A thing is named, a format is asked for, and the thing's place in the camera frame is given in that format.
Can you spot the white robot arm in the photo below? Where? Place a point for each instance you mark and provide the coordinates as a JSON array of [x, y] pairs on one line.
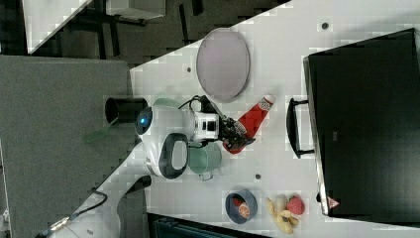
[[165, 133]]

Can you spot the red ketchup bottle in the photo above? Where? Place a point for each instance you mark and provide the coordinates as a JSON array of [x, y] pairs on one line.
[[247, 126]]

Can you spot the toy strawberry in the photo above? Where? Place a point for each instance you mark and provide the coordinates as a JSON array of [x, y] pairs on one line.
[[295, 205]]

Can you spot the toy orange slice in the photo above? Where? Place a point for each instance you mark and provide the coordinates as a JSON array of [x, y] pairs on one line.
[[244, 210]]

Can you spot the green slotted spatula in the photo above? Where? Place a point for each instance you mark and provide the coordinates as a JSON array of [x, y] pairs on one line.
[[98, 134]]

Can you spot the grey round plate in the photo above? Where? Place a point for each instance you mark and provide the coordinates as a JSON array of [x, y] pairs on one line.
[[223, 64]]

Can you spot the green oval colander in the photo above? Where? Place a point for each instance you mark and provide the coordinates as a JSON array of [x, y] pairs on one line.
[[163, 101]]

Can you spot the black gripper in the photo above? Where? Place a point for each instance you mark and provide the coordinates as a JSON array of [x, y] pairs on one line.
[[233, 134]]

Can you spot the black round pot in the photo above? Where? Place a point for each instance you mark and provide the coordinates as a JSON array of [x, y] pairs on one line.
[[124, 110]]

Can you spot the black toaster oven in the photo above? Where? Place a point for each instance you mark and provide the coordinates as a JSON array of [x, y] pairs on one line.
[[364, 110]]

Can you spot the blue small bowl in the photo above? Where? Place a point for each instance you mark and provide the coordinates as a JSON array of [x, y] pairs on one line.
[[233, 201]]

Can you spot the green measuring cup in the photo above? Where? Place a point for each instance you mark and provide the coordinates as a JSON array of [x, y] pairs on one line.
[[203, 161]]

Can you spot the toy peeled banana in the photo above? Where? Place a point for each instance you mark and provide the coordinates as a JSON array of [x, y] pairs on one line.
[[284, 219]]

